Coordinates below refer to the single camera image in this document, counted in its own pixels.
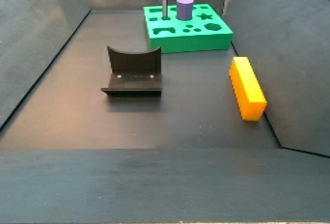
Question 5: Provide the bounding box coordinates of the yellow rectangular block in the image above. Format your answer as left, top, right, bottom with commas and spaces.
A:
230, 57, 267, 122

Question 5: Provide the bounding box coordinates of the green shape sorter board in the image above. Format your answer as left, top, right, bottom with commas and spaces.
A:
143, 4, 234, 53

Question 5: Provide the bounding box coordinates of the black curved fixture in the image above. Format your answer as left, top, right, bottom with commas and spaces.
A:
100, 46, 163, 95

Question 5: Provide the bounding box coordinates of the purple cylinder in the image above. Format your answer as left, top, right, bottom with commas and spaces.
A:
176, 0, 193, 20

